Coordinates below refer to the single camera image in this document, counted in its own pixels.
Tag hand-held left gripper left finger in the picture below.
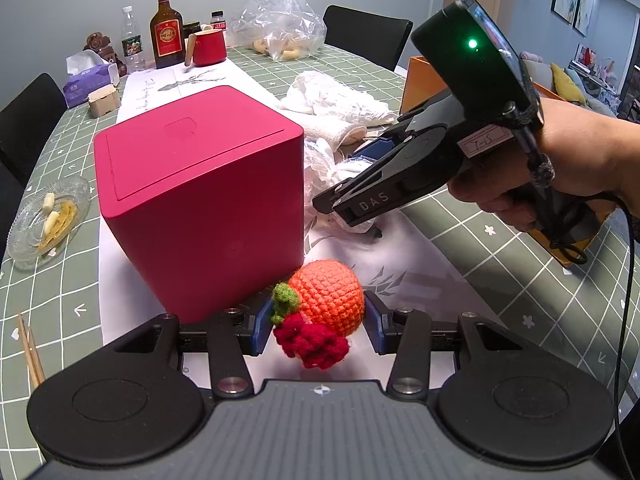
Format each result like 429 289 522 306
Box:
105 302 275 398

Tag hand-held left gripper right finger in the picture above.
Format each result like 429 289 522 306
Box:
365 292 541 396

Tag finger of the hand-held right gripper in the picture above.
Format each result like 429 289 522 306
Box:
312 152 416 211
352 100 446 162

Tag crinkled clear plastic packaging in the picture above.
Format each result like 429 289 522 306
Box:
302 137 383 233

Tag red crocheted strawberry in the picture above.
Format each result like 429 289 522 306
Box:
270 282 351 372

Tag white towel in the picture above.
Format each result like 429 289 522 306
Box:
300 115 369 147

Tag crocheted orange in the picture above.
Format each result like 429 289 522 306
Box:
287 259 366 336

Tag orange cardboard box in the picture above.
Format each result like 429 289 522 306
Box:
400 55 618 267

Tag white cloth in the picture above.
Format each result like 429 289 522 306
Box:
277 71 399 128

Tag person's right forearm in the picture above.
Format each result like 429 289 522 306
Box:
617 117 640 203

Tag person's right hand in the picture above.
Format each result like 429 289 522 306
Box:
447 96 632 234

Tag beige sofa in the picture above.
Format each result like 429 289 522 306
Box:
520 50 640 121

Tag white table runner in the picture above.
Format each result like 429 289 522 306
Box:
97 55 501 396

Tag yellow cushion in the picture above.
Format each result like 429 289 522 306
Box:
550 62 587 104

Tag black chair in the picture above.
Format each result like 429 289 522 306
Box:
0 72 69 183
324 5 414 70

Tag green checked tablecloth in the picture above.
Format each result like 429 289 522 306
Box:
0 42 640 461

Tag magenta storage box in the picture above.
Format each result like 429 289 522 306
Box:
93 85 306 325

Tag large clear plastic bag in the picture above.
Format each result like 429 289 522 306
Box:
227 0 328 62

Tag red enamel mug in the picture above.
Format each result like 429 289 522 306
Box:
184 29 228 68

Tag yellow fruit peel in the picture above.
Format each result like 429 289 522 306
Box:
37 200 81 253

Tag brown liquor bottle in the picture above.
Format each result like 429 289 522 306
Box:
149 0 185 70

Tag glass dish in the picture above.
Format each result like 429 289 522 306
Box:
6 175 92 272

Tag small tan paper box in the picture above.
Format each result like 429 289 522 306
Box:
87 85 122 119

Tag clear water bottle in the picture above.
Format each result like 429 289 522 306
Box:
121 6 147 75

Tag purple tissue box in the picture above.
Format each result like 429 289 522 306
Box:
62 50 121 108

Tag brown bear figurine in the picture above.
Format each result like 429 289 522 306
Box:
82 32 126 78

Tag black cable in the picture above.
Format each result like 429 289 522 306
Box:
565 192 640 466

